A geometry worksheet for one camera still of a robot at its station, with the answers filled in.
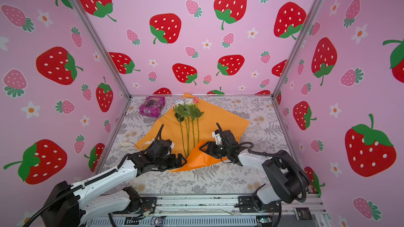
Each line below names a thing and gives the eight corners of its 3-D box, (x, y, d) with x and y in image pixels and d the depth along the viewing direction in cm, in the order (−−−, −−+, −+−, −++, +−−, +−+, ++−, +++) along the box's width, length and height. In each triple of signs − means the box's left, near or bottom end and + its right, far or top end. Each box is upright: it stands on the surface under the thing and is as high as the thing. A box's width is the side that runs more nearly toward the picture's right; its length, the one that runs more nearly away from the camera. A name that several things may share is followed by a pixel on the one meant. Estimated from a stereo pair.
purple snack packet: (140, 116, 110) (137, 111, 105) (148, 100, 120) (146, 94, 116) (158, 118, 109) (156, 113, 104) (165, 102, 119) (164, 96, 115)
